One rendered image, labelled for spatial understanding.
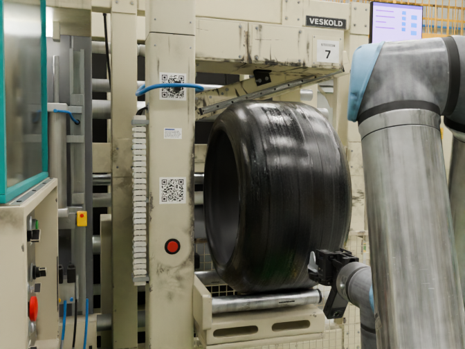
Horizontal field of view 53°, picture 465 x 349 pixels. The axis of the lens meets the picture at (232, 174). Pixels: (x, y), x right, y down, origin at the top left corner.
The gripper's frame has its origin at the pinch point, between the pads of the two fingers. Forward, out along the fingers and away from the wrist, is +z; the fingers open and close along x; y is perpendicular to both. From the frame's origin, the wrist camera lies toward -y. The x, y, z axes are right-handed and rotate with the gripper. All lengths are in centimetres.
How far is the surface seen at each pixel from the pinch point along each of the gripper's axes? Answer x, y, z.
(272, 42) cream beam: -5, 70, 44
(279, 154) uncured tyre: 10.0, 30.4, -0.3
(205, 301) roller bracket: 27.8, -8.8, 6.7
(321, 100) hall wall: -472, 154, 912
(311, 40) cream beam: -20, 72, 44
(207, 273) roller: 19.6, -10.3, 39.1
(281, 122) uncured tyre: 6.9, 39.0, 6.1
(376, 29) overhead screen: -224, 157, 314
